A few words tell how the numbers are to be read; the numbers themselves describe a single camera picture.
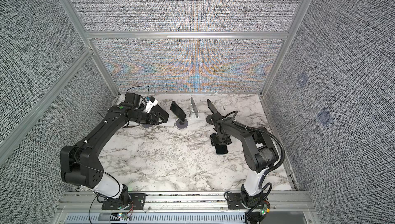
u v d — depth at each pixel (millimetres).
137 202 741
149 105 775
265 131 494
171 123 1003
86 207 718
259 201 696
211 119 819
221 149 893
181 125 1023
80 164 430
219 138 805
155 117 738
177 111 1018
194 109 965
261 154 487
